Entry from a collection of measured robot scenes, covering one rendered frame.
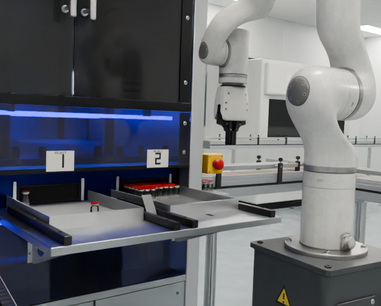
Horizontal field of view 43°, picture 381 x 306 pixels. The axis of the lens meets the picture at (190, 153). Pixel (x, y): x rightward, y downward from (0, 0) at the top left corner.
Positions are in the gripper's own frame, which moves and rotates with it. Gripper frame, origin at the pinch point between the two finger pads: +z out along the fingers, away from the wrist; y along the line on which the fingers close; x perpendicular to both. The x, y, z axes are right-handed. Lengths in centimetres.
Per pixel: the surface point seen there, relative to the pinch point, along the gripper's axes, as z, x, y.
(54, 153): 6, -28, 43
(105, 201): 20.7, -23.9, 28.4
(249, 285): 110, -133, -141
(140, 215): 21.0, -2.3, 29.0
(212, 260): 53, -43, -31
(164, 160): 9.1, -28.2, 4.5
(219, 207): 20.9, -2.0, 1.4
